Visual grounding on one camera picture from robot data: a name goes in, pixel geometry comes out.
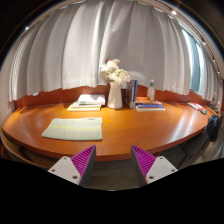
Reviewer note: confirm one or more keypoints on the white flower bouquet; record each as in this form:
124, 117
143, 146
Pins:
113, 73

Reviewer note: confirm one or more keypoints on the red item on desk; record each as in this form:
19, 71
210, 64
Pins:
197, 107

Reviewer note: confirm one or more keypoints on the orange book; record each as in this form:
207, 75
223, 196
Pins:
146, 100

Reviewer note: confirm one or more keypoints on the upright dark books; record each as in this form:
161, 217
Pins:
131, 91

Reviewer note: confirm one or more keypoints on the white curtain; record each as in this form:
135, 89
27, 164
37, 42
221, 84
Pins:
66, 50

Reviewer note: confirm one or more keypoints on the white ceramic vase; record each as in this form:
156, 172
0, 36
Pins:
115, 96

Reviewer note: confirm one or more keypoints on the light green folded towel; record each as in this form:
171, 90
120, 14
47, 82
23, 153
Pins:
82, 129

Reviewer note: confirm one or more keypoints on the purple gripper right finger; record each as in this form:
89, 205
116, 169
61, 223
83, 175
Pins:
149, 168

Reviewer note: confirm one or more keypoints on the dark office chair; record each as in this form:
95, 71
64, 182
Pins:
199, 143

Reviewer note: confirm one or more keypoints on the white book on stack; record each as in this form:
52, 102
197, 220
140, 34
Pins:
91, 99

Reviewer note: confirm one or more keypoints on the window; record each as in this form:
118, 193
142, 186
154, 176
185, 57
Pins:
197, 66

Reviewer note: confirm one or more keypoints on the clear plastic water bottle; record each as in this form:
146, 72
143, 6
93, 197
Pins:
151, 90

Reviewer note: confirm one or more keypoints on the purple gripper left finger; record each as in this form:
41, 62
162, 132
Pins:
77, 168

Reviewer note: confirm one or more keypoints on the stacked blue books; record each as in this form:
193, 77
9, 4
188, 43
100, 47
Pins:
149, 107

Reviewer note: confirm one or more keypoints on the flat yellow book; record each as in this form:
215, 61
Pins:
83, 107

